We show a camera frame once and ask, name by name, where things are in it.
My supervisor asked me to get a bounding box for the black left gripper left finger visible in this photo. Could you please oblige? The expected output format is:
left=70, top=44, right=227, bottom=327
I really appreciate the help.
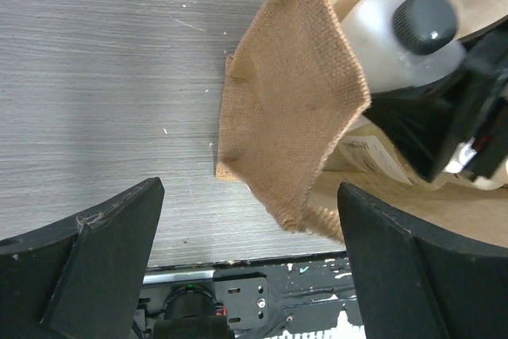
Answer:
left=1, top=178, right=164, bottom=338

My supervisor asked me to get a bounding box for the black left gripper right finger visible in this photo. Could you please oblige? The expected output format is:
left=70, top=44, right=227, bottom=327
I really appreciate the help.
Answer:
left=337, top=183, right=507, bottom=338

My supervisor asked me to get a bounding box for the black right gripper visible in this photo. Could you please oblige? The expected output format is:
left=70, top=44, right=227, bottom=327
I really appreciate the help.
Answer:
left=365, top=23, right=507, bottom=182

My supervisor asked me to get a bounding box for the white rectangular bottle dark cap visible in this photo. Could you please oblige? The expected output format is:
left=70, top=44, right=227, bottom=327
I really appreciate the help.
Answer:
left=341, top=0, right=466, bottom=94

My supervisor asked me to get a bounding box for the brown burlap canvas bag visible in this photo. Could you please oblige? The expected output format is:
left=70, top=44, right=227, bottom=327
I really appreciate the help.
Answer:
left=216, top=0, right=507, bottom=247

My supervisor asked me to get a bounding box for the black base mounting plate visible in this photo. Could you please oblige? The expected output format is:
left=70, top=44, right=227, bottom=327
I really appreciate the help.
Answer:
left=129, top=252, right=366, bottom=338

